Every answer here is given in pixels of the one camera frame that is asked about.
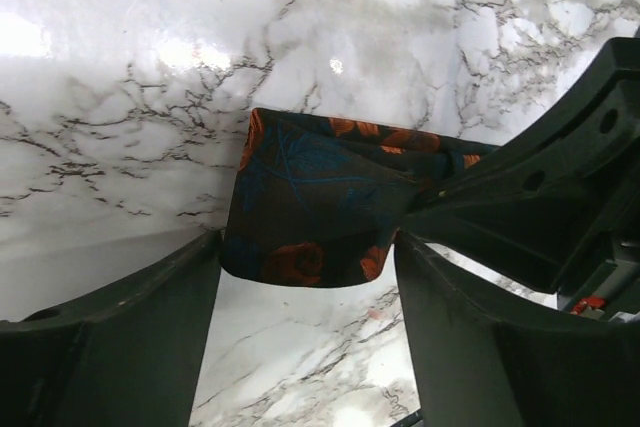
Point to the dark orange-patterned necktie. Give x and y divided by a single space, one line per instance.
318 201

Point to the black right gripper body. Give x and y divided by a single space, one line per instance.
603 283

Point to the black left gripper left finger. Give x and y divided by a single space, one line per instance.
126 354

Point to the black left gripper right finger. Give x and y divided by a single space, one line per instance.
483 356

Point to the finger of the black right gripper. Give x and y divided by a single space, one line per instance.
617 60
528 222

